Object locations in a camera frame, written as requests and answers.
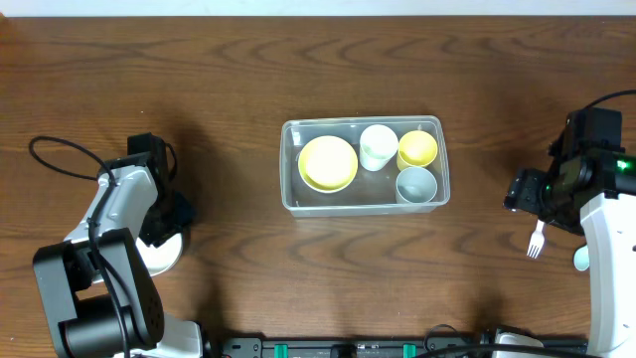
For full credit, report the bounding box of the white plastic fork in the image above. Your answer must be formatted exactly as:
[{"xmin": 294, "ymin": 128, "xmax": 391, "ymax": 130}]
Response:
[{"xmin": 527, "ymin": 220, "xmax": 546, "ymax": 259}]

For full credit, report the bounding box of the light blue plastic spoon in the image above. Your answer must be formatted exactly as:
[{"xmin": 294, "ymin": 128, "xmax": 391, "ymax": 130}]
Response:
[{"xmin": 572, "ymin": 246, "xmax": 590, "ymax": 271}]

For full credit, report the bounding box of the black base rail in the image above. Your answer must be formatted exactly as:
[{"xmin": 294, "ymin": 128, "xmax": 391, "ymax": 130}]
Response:
[{"xmin": 207, "ymin": 324, "xmax": 588, "ymax": 358}]

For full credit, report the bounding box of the clear plastic storage container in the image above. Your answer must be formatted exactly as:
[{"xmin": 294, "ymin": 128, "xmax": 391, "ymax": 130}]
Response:
[{"xmin": 279, "ymin": 115, "xmax": 451, "ymax": 218}]

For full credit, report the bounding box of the grey plastic cup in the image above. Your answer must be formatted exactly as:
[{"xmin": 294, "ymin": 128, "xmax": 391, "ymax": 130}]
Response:
[{"xmin": 396, "ymin": 167, "xmax": 438, "ymax": 204}]

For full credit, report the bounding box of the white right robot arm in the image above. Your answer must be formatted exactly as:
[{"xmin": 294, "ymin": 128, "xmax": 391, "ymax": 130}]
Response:
[{"xmin": 503, "ymin": 107, "xmax": 635, "ymax": 357}]

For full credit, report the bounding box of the white plastic cup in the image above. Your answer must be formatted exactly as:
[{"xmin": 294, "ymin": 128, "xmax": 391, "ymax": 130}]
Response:
[{"xmin": 360, "ymin": 124, "xmax": 398, "ymax": 172}]

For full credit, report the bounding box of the white plastic bowl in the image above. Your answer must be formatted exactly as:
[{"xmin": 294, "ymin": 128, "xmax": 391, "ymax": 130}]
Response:
[{"xmin": 135, "ymin": 233, "xmax": 184, "ymax": 276}]

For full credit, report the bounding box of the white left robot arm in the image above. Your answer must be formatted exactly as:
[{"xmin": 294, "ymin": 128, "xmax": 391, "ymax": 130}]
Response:
[{"xmin": 33, "ymin": 133, "xmax": 206, "ymax": 358}]

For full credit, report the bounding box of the yellow plastic cup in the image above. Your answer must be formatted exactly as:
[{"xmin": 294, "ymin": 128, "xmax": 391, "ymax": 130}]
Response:
[{"xmin": 397, "ymin": 130, "xmax": 438, "ymax": 171}]

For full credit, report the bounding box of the yellow plastic bowl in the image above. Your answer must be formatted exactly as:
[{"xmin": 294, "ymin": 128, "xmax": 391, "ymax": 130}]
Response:
[{"xmin": 297, "ymin": 135, "xmax": 358, "ymax": 194}]

